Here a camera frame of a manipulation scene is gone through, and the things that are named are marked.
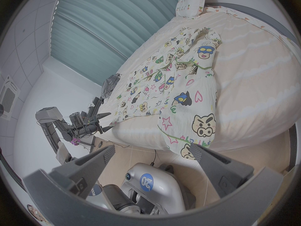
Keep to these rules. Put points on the white printed pyjama top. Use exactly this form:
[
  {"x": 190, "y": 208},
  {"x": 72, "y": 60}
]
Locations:
[{"x": 176, "y": 90}]

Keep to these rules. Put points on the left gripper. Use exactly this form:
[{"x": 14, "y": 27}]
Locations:
[{"x": 90, "y": 129}]

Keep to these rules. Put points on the grey garment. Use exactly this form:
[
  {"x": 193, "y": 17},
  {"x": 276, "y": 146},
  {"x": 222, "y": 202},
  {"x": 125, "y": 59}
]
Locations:
[{"x": 110, "y": 83}]

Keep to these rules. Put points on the blue-green curtain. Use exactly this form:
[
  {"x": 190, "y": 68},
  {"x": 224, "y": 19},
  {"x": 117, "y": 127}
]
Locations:
[{"x": 98, "y": 27}]

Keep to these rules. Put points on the ceiling air conditioner vent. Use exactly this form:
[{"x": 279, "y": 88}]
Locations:
[{"x": 8, "y": 98}]

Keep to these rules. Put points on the bed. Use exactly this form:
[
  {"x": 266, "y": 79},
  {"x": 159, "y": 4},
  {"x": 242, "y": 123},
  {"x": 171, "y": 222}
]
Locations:
[{"x": 254, "y": 79}]

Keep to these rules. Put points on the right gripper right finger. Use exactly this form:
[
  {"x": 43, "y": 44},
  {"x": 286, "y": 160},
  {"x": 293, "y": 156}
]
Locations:
[{"x": 223, "y": 173}]

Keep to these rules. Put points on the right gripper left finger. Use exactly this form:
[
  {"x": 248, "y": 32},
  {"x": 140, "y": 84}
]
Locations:
[{"x": 80, "y": 173}]

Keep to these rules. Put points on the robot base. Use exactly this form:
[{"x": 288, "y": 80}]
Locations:
[{"x": 160, "y": 185}]

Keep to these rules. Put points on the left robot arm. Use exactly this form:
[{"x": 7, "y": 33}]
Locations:
[{"x": 48, "y": 116}]

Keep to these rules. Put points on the purple plastic bag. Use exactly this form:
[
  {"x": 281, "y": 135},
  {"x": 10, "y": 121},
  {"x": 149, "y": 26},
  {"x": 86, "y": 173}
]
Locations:
[{"x": 75, "y": 142}]

